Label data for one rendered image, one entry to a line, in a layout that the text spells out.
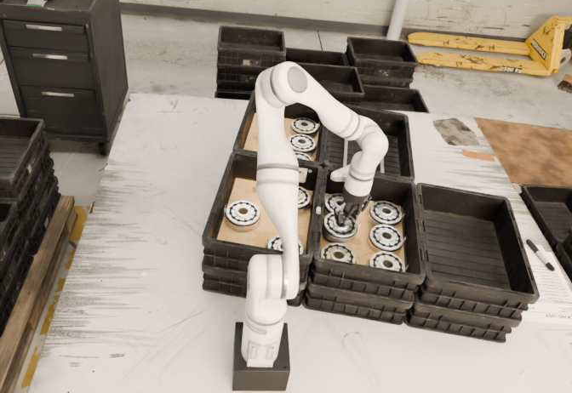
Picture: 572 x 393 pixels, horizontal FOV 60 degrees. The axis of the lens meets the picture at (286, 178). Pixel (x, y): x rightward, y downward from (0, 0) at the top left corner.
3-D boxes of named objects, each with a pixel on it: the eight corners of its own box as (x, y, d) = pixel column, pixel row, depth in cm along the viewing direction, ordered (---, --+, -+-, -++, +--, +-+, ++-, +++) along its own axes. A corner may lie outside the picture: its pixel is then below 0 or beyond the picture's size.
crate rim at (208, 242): (231, 156, 163) (231, 150, 161) (322, 171, 162) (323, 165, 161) (200, 246, 133) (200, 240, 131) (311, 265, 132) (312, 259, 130)
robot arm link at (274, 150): (250, 67, 114) (247, 177, 110) (277, 55, 107) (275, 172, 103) (280, 77, 120) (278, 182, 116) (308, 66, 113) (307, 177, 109)
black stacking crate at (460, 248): (521, 325, 137) (540, 300, 130) (414, 306, 138) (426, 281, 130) (494, 223, 167) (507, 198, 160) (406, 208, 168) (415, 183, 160)
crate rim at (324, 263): (424, 285, 131) (426, 280, 130) (311, 265, 132) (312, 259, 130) (413, 186, 162) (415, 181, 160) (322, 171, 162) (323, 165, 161)
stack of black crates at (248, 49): (276, 92, 342) (283, 30, 312) (277, 117, 319) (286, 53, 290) (217, 88, 337) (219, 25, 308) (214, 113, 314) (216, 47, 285)
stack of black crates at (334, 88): (341, 130, 316) (357, 66, 287) (348, 160, 294) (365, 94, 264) (278, 126, 312) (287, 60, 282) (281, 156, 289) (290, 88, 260)
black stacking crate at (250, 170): (230, 178, 169) (231, 151, 162) (317, 193, 168) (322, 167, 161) (200, 269, 139) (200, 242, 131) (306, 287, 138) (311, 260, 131)
